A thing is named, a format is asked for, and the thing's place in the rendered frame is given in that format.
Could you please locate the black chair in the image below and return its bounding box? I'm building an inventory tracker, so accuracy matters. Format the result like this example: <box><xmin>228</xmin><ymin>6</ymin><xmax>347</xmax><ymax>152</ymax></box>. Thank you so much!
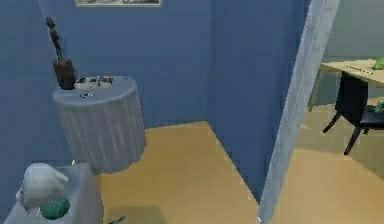
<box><xmin>322</xmin><ymin>70</ymin><xmax>384</xmax><ymax>156</ymax></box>

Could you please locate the small dark floor item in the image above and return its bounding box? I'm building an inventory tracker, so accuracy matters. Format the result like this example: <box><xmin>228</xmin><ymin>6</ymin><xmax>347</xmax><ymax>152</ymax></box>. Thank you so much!
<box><xmin>107</xmin><ymin>215</ymin><xmax>127</xmax><ymax>224</ymax></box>

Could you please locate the framed wall picture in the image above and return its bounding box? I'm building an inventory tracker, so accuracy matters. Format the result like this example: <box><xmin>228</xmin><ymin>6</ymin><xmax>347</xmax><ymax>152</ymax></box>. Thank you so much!
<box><xmin>74</xmin><ymin>0</ymin><xmax>163</xmax><ymax>8</ymax></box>

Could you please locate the light wooden table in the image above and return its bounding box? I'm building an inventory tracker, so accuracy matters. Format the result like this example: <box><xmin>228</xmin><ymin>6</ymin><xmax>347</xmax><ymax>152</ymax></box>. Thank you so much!
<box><xmin>307</xmin><ymin>58</ymin><xmax>384</xmax><ymax>113</ymax></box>

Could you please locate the dark brown statue vase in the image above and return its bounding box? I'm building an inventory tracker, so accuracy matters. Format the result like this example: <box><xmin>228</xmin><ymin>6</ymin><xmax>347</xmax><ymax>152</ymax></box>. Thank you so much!
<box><xmin>45</xmin><ymin>16</ymin><xmax>77</xmax><ymax>91</ymax></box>

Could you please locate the green object on table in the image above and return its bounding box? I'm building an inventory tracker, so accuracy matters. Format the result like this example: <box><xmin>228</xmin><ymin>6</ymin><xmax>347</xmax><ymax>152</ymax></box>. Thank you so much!
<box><xmin>371</xmin><ymin>56</ymin><xmax>384</xmax><ymax>71</ymax></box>

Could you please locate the white flat box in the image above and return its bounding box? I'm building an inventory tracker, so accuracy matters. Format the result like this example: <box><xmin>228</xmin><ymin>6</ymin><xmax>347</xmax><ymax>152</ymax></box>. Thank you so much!
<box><xmin>74</xmin><ymin>76</ymin><xmax>114</xmax><ymax>90</ymax></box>

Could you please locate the round grey clothed table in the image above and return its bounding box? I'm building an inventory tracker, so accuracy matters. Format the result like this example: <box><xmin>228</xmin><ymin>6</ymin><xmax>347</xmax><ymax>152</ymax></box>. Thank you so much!
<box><xmin>52</xmin><ymin>76</ymin><xmax>148</xmax><ymax>175</ymax></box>

